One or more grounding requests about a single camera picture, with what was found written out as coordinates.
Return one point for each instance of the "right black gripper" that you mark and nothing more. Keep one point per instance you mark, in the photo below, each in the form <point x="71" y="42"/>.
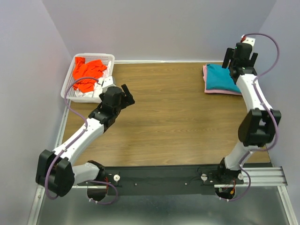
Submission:
<point x="228" y="56"/>

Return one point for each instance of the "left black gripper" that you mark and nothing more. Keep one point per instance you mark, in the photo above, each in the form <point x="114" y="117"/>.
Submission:
<point x="127" y="100"/>

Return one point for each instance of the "teal polo shirt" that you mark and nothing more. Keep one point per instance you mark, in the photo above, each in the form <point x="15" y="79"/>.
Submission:
<point x="218" y="78"/>

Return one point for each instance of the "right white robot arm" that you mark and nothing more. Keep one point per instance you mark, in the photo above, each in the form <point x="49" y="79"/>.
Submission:
<point x="260" y="124"/>

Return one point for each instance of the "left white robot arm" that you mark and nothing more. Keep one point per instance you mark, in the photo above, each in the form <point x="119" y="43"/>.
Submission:
<point x="56" y="171"/>

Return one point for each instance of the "white t shirt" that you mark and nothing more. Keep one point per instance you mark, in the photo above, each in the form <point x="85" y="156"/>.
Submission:
<point x="97" y="89"/>

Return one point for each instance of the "orange t shirt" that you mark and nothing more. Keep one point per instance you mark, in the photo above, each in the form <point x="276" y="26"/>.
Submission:
<point x="90" y="71"/>

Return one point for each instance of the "white plastic laundry basket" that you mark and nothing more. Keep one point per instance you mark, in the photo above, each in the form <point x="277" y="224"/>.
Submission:
<point x="107" y="59"/>

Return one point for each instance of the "folded pink t shirt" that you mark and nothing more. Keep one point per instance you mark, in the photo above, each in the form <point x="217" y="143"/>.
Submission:
<point x="215" y="91"/>

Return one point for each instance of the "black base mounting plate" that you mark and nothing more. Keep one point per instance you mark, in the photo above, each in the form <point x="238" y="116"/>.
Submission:
<point x="169" y="180"/>

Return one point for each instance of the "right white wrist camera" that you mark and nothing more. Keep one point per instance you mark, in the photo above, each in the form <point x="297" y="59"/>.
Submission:
<point x="248" y="40"/>

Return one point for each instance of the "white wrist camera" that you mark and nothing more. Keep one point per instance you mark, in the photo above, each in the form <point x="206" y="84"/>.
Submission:
<point x="248" y="40"/>
<point x="107" y="82"/>

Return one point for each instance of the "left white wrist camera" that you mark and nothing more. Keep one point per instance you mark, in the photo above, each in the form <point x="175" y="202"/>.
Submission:
<point x="107" y="82"/>

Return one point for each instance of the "aluminium frame rail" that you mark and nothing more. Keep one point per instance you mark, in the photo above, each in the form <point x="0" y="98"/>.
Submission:
<point x="158" y="135"/>

